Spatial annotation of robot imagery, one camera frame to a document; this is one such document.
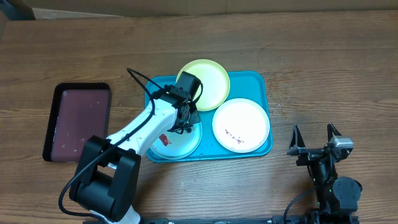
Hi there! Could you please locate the white plate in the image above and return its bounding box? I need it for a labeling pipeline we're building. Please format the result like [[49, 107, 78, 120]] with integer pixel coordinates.
[[212, 98, 271, 154]]

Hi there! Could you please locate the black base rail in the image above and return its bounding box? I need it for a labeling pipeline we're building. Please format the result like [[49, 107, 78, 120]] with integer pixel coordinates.
[[83, 215, 360, 224]]

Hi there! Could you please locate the green rimmed plate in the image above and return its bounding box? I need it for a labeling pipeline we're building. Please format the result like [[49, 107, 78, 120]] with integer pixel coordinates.
[[176, 59, 231, 111]]

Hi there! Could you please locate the light blue plate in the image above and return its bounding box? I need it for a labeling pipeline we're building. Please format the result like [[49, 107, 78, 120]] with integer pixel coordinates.
[[145, 103, 203, 161]]

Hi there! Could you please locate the black tray with red liquid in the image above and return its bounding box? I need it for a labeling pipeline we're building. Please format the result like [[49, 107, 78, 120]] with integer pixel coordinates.
[[42, 82, 111, 162]]

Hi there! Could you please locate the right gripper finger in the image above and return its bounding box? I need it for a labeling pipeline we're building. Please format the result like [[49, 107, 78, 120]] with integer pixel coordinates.
[[327, 123, 341, 142], [287, 124, 306, 156]]

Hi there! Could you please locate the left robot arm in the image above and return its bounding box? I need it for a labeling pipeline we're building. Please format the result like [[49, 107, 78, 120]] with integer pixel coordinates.
[[58, 72, 203, 223]]

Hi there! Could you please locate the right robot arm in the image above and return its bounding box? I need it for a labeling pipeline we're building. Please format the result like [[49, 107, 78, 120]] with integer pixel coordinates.
[[282, 123, 363, 224]]

